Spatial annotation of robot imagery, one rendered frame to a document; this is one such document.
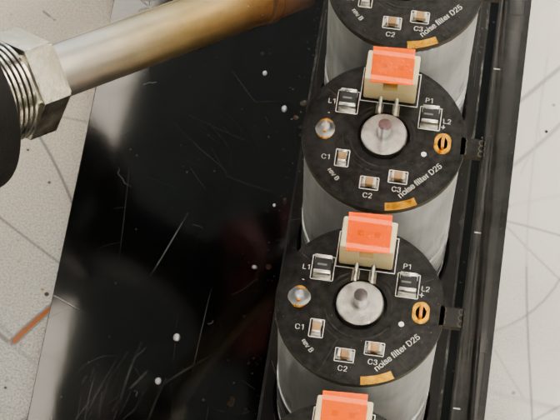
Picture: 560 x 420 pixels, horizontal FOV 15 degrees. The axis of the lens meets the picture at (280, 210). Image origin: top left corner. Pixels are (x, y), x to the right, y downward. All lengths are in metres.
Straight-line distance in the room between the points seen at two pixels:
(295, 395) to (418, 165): 0.04
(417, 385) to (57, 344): 0.07
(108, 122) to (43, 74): 0.09
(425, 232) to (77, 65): 0.07
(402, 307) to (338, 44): 0.05
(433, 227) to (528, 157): 0.06
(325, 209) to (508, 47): 0.04
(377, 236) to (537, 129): 0.09
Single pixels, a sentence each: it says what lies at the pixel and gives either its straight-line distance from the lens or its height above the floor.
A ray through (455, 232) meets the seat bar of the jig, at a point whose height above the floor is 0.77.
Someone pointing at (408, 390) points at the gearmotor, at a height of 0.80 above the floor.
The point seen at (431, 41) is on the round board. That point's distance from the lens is 0.33.
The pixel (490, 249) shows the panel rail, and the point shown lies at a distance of 0.32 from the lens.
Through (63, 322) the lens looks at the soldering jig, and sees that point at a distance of 0.37.
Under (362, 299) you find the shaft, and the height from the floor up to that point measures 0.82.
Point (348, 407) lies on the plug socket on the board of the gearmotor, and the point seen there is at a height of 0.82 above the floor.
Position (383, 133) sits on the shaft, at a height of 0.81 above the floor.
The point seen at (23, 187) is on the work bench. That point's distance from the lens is 0.39.
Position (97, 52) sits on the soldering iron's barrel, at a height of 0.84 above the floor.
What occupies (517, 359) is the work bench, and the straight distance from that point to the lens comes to 0.38.
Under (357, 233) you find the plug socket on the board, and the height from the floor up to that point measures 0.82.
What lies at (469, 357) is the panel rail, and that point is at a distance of 0.31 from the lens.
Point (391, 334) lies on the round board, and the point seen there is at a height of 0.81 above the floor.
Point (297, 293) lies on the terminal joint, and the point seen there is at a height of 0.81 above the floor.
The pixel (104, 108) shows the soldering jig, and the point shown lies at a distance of 0.39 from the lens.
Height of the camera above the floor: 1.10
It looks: 65 degrees down
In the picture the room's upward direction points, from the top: straight up
